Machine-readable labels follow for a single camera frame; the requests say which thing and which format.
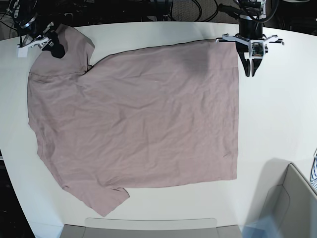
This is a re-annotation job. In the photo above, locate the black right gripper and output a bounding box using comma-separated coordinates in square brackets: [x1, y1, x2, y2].
[23, 21, 65, 59]

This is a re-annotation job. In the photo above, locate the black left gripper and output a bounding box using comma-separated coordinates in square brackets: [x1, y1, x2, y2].
[236, 19, 268, 76]

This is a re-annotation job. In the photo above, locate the mauve pink T-shirt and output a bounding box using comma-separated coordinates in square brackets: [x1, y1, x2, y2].
[27, 26, 239, 216]

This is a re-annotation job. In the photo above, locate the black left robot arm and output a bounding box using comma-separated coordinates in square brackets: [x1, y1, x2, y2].
[216, 0, 282, 77]

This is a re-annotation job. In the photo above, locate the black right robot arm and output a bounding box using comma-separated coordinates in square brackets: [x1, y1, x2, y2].
[6, 0, 65, 59]

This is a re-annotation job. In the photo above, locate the blue striped cloth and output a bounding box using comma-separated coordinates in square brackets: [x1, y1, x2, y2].
[310, 149, 317, 191]

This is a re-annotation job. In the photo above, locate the grey cardboard box right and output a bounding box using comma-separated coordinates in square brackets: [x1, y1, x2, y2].
[257, 163, 317, 238]

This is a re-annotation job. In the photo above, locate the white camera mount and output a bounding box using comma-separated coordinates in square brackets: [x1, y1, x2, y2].
[17, 21, 54, 58]
[216, 34, 284, 60]

